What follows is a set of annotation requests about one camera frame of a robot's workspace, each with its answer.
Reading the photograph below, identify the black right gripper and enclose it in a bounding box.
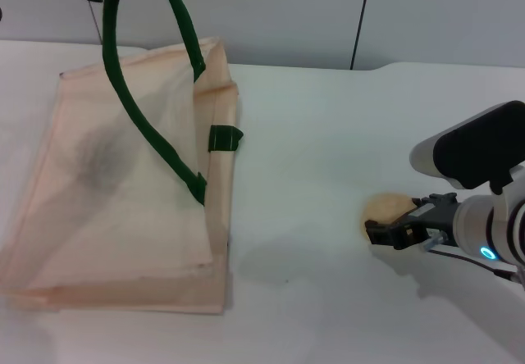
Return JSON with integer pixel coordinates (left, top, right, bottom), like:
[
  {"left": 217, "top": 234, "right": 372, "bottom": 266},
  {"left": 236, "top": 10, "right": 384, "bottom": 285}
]
[{"left": 364, "top": 192, "right": 461, "bottom": 251}]

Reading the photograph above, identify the round egg yolk pastry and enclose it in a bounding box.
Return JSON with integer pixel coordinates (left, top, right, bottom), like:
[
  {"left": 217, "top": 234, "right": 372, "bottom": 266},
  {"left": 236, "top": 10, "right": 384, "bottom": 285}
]
[{"left": 359, "top": 192, "right": 420, "bottom": 243}]

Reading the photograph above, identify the beige handbag with green handles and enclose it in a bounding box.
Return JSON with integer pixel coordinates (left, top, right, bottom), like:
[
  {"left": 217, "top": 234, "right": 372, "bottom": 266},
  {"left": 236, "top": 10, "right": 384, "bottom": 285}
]
[{"left": 0, "top": 0, "right": 245, "bottom": 316}]

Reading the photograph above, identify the silver metal cable connector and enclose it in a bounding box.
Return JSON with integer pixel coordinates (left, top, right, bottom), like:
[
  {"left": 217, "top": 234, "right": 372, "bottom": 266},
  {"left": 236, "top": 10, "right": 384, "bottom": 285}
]
[{"left": 423, "top": 232, "right": 449, "bottom": 253}]

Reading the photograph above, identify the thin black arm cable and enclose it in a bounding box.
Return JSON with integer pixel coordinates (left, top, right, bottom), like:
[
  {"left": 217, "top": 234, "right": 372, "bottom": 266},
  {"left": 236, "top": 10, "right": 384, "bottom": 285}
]
[{"left": 429, "top": 248, "right": 525, "bottom": 288}]

